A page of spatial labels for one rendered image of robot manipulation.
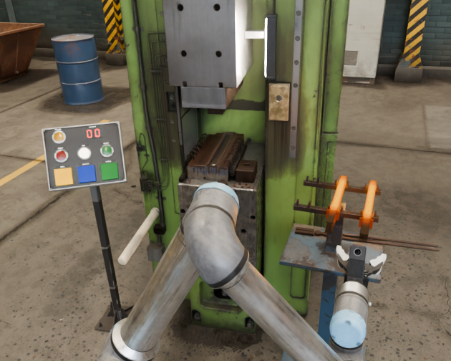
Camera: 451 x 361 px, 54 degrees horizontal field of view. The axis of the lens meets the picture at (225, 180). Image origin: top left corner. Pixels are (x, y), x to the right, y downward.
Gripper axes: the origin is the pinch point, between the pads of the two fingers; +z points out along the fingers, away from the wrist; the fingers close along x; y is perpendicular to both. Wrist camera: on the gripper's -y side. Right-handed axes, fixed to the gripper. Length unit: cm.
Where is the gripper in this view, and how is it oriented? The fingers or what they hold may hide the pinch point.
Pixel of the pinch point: (361, 248)
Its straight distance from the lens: 152.6
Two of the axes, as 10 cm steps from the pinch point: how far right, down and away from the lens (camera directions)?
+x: 9.4, 1.4, -3.3
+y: 0.3, 8.9, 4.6
